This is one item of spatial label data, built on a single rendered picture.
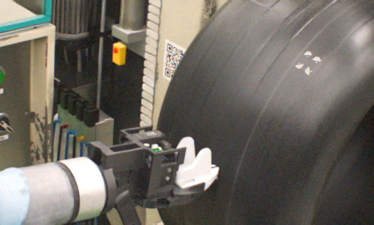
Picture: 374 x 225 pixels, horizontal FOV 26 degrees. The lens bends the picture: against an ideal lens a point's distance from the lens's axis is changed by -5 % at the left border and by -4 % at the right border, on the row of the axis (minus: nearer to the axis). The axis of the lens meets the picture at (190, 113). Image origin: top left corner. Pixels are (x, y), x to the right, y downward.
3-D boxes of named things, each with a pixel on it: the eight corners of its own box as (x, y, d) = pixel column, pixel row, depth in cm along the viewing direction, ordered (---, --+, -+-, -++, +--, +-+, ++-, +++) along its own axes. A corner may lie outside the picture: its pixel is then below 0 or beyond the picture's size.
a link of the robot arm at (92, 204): (76, 234, 97) (40, 202, 102) (107, 227, 100) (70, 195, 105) (83, 179, 94) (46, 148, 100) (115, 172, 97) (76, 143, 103)
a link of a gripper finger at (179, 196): (213, 187, 109) (160, 200, 103) (210, 197, 110) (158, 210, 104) (189, 171, 112) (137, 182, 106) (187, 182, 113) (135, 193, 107)
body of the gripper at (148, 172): (192, 147, 104) (115, 163, 97) (180, 207, 108) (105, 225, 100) (154, 123, 110) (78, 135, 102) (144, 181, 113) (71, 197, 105)
